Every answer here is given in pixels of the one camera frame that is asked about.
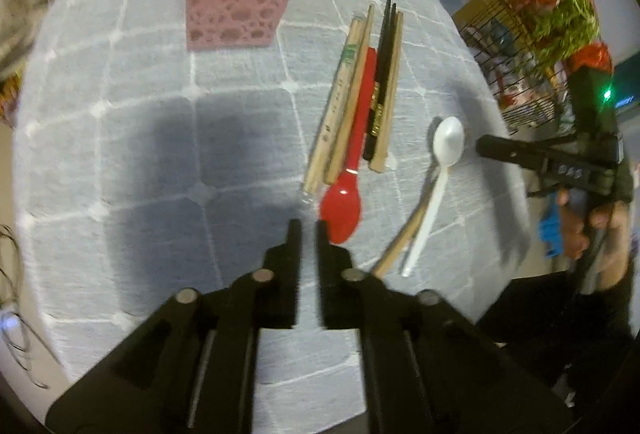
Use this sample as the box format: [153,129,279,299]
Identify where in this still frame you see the floor cables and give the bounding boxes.
[0,224,51,390]

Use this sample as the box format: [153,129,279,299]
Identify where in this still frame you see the white plastic spoon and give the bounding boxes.
[400,115,466,277]

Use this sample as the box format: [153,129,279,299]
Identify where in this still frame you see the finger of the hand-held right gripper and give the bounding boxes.
[475,134,551,176]

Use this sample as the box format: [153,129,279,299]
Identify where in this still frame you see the person's dark clothing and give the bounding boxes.
[477,271,636,415]

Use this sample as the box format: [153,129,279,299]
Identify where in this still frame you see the green plastic strands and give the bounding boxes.
[532,0,601,75]

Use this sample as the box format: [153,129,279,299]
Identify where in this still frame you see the black wire rack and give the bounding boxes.
[457,0,576,132]

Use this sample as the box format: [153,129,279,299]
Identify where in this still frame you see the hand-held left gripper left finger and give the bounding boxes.
[45,219,303,434]

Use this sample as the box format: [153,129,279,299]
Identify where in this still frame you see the yellow patterned box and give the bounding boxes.
[0,72,23,127]

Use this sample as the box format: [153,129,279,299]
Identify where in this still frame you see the person's right hand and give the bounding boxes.
[556,191,633,291]

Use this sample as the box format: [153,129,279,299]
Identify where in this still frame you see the black chopstick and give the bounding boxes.
[370,3,399,156]
[362,0,393,160]

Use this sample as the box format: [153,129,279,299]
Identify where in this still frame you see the red plastic spoon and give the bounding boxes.
[320,47,379,245]

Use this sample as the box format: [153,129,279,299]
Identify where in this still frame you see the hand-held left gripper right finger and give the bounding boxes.
[316,220,572,434]

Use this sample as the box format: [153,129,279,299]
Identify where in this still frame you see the paper-wrapped chopsticks green print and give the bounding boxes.
[302,17,363,195]

